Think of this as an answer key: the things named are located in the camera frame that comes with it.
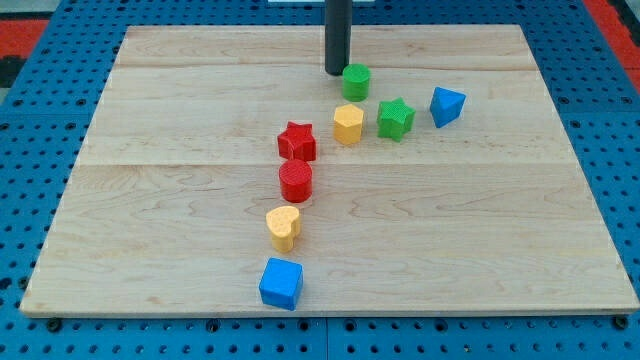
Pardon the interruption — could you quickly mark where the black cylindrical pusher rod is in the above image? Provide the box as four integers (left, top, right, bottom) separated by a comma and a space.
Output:
324, 0, 353, 76

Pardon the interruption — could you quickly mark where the green star block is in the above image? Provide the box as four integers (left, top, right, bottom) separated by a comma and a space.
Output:
376, 98, 416, 142

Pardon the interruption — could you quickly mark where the red star block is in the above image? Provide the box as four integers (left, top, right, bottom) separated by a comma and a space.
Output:
277, 121, 316, 161

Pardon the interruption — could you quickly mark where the green cylinder block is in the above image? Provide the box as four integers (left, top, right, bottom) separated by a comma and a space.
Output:
342, 63, 371, 102

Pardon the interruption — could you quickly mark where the yellow hexagon block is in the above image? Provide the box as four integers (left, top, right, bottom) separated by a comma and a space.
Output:
333, 104, 365, 145

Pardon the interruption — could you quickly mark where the blue triangle block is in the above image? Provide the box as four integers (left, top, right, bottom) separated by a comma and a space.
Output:
429, 87, 466, 128

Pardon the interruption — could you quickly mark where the red cylinder block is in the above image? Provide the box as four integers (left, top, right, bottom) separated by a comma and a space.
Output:
278, 159, 313, 203

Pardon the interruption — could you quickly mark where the wooden board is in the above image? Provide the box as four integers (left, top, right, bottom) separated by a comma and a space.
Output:
21, 25, 639, 318

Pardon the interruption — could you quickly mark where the yellow heart block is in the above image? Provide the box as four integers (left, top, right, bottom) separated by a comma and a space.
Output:
265, 206, 301, 253

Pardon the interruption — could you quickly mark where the blue cube block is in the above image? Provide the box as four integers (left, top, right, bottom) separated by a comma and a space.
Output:
259, 257, 304, 311

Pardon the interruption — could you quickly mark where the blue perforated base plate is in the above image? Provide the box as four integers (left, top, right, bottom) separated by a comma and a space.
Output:
1, 0, 639, 359

